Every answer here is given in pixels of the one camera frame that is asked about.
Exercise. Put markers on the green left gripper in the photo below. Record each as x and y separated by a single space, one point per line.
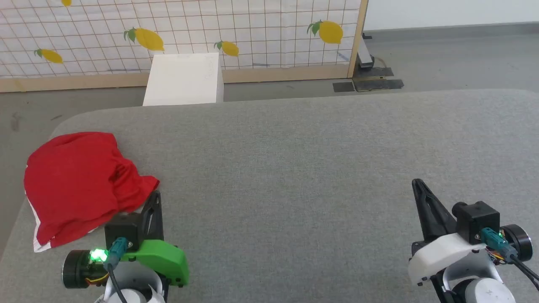
162 259

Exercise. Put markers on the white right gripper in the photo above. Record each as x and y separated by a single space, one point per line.
442 252

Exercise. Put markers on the red cloth garment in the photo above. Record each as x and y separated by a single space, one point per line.
71 181

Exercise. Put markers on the white box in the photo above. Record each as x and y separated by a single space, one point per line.
183 80

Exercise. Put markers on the small black floor mat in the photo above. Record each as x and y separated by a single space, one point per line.
343 87

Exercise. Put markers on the metal screen foot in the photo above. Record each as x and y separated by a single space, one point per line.
364 54

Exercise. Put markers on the lemon print partition screen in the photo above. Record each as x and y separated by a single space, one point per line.
252 25

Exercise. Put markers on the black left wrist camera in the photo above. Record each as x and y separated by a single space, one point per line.
122 231

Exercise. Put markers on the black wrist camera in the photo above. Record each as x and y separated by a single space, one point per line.
122 231
478 221

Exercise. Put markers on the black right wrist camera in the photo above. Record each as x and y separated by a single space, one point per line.
478 221

